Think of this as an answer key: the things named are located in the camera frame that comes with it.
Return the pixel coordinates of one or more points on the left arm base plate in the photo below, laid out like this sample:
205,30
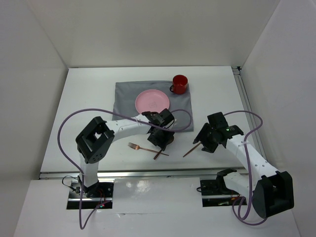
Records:
102,195

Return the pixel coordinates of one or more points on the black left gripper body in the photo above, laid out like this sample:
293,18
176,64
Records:
159,138

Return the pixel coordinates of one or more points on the aluminium rail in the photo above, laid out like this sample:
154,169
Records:
252,120
144,173

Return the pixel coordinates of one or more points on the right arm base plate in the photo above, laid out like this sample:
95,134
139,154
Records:
215,195

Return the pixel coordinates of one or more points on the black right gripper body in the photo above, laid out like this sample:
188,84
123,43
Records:
210,142

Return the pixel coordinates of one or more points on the copper knife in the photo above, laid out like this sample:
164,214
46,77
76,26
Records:
192,149

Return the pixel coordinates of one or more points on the aluminium rail right side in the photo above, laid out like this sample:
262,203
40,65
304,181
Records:
252,120

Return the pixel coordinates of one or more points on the brown wooden spoon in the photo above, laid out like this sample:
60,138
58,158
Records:
158,154

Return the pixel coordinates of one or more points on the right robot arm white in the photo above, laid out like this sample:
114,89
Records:
268,190

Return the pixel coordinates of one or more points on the pink plate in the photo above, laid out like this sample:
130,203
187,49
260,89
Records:
151,100

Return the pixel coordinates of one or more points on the copper fork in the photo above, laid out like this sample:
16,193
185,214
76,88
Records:
137,147

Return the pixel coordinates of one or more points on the red mug black handle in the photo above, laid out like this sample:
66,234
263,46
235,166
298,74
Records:
179,84

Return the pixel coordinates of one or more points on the grey cloth placemat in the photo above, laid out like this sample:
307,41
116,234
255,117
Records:
127,92

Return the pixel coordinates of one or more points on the aluminium rail front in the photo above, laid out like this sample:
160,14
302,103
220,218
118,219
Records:
144,173

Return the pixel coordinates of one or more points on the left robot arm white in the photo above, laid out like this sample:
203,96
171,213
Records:
94,141

